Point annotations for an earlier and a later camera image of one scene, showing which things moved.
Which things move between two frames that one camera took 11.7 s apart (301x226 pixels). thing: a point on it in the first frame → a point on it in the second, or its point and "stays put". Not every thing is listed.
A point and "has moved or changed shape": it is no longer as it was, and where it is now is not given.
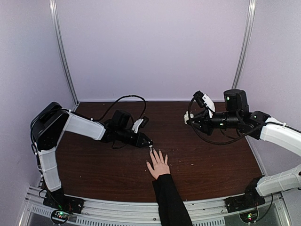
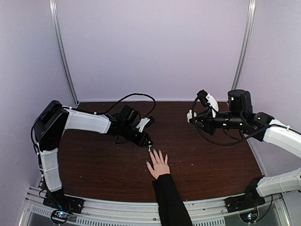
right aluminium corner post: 247,42 stays put
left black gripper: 138,141 stays put
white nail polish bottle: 186,117 has moved or changed shape
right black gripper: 204,121 stays put
